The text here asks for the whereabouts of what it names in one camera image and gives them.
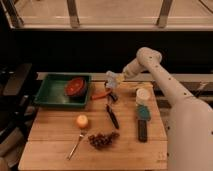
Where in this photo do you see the light blue towel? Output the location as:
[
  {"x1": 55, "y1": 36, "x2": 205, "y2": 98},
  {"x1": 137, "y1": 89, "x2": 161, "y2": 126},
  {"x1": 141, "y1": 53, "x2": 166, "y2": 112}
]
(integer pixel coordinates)
[{"x1": 106, "y1": 71, "x2": 118, "y2": 89}]

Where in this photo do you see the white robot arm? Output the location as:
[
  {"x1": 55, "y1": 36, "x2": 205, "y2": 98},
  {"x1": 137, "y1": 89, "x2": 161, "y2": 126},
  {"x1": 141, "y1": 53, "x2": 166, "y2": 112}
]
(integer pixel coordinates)
[{"x1": 122, "y1": 47, "x2": 213, "y2": 171}]

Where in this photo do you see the white cup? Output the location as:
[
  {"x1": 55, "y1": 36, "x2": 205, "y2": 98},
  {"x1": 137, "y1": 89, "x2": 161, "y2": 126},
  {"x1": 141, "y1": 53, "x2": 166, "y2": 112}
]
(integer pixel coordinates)
[{"x1": 136, "y1": 88, "x2": 151, "y2": 105}]

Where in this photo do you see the teal brush head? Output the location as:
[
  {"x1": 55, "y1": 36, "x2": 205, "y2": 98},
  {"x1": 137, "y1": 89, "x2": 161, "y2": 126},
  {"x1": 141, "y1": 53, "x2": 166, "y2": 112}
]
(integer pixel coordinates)
[{"x1": 137, "y1": 105, "x2": 151, "y2": 121}]

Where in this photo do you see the red bowl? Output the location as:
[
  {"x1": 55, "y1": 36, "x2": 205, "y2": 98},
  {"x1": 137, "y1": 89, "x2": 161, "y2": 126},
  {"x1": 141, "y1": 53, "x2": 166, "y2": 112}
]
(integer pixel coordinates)
[{"x1": 65, "y1": 77, "x2": 87, "y2": 97}]

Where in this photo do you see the black remote control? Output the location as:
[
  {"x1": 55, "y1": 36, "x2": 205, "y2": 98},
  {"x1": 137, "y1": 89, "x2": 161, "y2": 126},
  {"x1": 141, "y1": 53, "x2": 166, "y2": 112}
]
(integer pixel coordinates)
[{"x1": 138, "y1": 120, "x2": 147, "y2": 142}]

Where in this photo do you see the orange fruit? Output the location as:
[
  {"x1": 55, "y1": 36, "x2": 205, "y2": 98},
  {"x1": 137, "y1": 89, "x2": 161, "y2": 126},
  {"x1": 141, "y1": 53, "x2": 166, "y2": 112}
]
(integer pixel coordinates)
[{"x1": 76, "y1": 115, "x2": 89, "y2": 129}]

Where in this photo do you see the bunch of dark grapes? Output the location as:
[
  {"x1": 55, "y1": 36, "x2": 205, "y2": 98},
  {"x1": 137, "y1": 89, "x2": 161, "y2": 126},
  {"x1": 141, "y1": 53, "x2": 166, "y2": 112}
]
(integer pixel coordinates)
[{"x1": 88, "y1": 132, "x2": 120, "y2": 149}]

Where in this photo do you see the metal fork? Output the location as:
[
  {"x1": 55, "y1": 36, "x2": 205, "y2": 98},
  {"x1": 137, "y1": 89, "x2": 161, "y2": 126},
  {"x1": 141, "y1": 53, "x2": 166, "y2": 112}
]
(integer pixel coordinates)
[{"x1": 67, "y1": 130, "x2": 86, "y2": 160}]

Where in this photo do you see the green plastic tray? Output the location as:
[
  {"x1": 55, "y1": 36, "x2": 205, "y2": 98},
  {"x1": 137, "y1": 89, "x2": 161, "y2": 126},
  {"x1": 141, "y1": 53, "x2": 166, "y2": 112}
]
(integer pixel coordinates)
[{"x1": 34, "y1": 73, "x2": 91, "y2": 108}]

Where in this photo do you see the black handled utensil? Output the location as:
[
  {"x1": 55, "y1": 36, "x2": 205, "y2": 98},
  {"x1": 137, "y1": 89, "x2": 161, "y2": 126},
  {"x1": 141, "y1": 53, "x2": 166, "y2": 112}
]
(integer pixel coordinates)
[{"x1": 106, "y1": 95, "x2": 119, "y2": 129}]

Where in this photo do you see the orange handled tool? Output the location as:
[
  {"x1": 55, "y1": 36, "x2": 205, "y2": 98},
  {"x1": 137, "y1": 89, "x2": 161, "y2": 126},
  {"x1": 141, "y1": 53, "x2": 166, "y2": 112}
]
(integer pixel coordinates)
[{"x1": 91, "y1": 91, "x2": 111, "y2": 100}]

